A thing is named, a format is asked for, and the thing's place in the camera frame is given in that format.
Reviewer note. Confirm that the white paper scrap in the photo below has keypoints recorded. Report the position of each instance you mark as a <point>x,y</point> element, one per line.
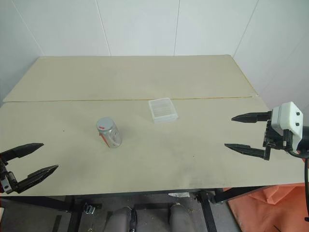
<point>178,194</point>

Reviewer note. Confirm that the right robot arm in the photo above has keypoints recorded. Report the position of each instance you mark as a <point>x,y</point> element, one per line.
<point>304,139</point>

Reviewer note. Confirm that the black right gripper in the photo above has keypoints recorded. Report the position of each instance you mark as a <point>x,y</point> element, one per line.
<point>275,140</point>

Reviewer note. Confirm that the dark grey rounded shape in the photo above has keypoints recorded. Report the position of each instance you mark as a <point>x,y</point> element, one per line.
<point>179,217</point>
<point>120,220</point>

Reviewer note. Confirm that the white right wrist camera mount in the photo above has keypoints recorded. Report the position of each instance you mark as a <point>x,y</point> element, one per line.
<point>288,116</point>

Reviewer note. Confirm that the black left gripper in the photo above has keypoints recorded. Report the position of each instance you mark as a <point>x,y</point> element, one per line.
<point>8,182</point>

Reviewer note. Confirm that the orange plastic sheet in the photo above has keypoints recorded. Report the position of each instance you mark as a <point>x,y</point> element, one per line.
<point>268,207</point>

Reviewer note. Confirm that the pale green plastic jar lid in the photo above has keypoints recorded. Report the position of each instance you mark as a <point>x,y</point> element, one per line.
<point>105,124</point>

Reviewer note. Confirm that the black metal table frame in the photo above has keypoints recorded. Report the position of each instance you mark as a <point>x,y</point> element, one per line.
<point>72,205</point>

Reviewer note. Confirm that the translucent plastic container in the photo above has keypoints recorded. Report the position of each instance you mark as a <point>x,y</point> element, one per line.
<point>163,110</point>

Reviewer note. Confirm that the small metal latch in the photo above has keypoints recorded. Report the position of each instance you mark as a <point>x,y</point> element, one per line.
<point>89,209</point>

